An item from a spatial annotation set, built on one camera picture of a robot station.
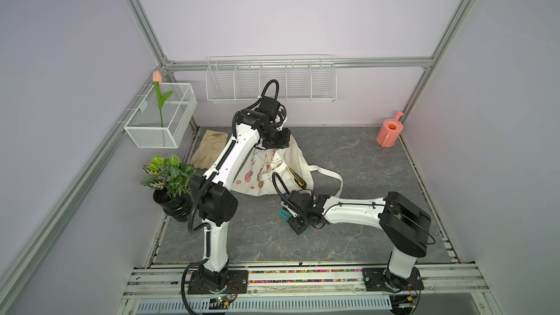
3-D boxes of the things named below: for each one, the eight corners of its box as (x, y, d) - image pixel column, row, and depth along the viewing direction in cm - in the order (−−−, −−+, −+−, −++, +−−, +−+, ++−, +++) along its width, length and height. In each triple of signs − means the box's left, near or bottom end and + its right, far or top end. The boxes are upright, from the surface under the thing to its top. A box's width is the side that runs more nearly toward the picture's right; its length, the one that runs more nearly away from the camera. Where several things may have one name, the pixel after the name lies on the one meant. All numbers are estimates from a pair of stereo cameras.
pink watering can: (374, 148, 114) (382, 133, 105) (378, 124, 126) (386, 108, 116) (392, 153, 112) (402, 138, 103) (395, 128, 124) (404, 112, 114)
